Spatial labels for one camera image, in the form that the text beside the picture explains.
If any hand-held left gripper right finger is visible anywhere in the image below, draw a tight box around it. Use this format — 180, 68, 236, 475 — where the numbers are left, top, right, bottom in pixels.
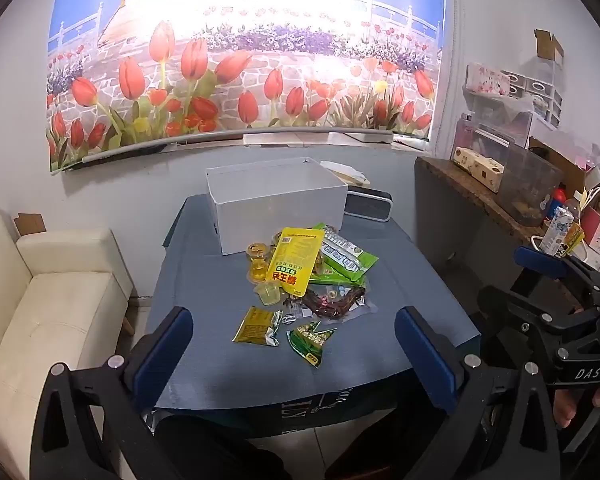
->
380, 305, 563, 480

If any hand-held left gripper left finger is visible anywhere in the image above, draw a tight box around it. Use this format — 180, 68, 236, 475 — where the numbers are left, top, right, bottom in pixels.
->
30, 305, 196, 480

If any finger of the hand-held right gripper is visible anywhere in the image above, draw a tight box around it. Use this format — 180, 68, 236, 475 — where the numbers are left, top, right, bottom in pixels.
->
512, 245, 600, 306
477, 285, 600, 361

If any person's right hand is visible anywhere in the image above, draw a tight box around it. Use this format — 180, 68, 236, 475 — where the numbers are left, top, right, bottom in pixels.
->
552, 387, 600, 429

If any white milk carton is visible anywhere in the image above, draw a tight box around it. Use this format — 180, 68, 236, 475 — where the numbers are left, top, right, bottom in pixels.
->
539, 206, 576, 257

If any yellow-green drink carton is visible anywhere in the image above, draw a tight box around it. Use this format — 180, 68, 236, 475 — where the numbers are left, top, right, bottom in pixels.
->
562, 222, 586, 256

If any pink gift box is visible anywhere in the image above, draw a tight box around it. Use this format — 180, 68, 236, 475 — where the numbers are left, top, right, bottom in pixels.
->
580, 207, 600, 262

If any transparent plastic container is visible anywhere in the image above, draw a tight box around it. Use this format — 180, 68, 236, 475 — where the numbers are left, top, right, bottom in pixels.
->
497, 142, 563, 227

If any small yellow-green snack packet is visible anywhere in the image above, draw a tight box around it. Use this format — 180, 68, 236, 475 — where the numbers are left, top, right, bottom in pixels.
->
232, 306, 284, 347

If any clear dried meat packet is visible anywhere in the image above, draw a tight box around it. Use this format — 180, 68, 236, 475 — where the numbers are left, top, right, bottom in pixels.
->
285, 285, 378, 320

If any cream patterned box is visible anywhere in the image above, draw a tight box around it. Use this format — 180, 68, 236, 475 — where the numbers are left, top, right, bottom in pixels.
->
454, 146, 505, 192

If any small green snack packet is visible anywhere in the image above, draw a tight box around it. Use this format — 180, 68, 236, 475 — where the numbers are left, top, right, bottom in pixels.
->
286, 321, 337, 368

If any cream leather sofa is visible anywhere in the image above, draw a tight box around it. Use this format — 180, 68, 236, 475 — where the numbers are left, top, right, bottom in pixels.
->
0, 195, 133, 480

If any pale yellow jelly cup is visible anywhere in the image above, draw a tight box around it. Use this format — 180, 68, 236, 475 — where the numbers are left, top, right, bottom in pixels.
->
252, 282, 284, 307

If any green seaweed snack packet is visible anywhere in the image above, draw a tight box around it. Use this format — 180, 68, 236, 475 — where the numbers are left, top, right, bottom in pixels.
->
310, 222, 380, 286

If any yellow snack packet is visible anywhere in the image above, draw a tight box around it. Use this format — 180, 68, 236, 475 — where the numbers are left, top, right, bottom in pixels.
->
266, 228, 326, 297

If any black speaker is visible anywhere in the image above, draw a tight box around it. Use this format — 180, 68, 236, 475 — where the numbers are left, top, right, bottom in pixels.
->
344, 185, 395, 222

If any white drawer organizer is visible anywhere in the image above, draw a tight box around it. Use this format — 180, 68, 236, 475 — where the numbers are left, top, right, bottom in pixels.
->
500, 67, 563, 128

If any white cardboard box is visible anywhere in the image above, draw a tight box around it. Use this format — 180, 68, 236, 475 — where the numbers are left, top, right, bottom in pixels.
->
205, 156, 349, 256

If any cardboard piece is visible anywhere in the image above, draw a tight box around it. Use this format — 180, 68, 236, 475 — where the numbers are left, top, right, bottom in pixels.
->
14, 213, 47, 235

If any pink floral box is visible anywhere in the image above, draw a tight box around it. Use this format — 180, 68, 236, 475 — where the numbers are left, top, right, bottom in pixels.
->
466, 62, 512, 96

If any paper pile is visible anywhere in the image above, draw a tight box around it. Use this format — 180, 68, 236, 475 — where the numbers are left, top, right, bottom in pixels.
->
320, 161, 372, 187

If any brown cardboard box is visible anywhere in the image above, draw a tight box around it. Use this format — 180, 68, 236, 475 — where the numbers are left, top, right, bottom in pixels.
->
534, 29, 564, 65

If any tulip wall poster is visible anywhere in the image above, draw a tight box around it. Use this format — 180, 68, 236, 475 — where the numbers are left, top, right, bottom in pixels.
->
45, 0, 446, 176

